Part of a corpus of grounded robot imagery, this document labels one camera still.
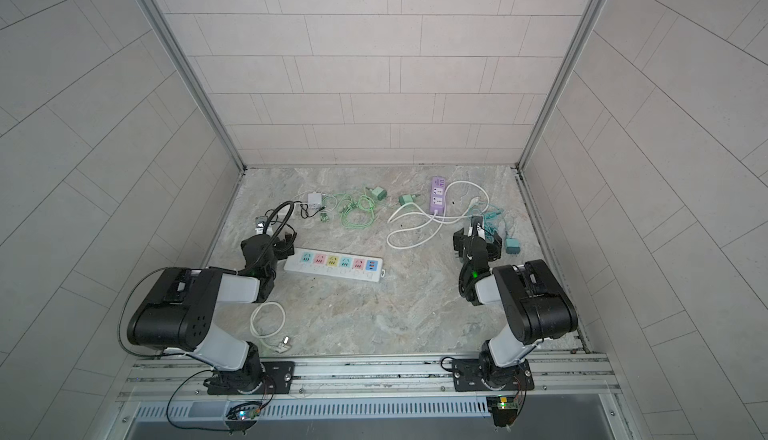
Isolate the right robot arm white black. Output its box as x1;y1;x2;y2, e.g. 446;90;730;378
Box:
450;215;578;392

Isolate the left circuit board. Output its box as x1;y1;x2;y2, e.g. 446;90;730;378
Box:
226;401;262;422

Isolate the green charger plug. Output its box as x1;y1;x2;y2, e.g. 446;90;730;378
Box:
370;186;387;201
398;194;415;205

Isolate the white charger with black cable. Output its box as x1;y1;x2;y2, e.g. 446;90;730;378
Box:
255;216;269;231

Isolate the teal charger plug right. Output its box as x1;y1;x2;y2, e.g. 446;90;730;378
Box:
504;237;522;255

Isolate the green charger plug rear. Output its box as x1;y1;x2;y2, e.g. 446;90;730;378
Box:
370;186;387;201

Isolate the green multi-head cable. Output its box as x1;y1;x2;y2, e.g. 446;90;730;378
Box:
320;187;378;229

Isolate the white power strip cord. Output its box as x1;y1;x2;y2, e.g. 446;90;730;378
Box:
249;301;293;354

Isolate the green charger plug centre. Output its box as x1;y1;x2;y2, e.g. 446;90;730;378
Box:
398;194;415;205

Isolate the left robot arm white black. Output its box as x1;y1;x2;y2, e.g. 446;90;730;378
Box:
125;230;296;396

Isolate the aluminium mounting rail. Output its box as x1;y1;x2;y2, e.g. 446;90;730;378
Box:
116;351;620;425

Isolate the circuit board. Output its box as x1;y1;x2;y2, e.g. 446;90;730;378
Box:
226;401;262;422
486;396;521;428

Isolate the purple power strip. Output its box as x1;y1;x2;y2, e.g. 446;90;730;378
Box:
428;176;446;216

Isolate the white multicolour power strip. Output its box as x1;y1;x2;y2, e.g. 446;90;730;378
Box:
284;248;386;282

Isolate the white purple strip cord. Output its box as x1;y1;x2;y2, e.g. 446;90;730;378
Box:
385;180;491;250

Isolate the teal cable bundle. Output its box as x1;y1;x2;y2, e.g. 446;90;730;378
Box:
479;204;511;243

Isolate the right circuit board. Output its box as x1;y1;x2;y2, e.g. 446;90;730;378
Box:
486;396;521;428

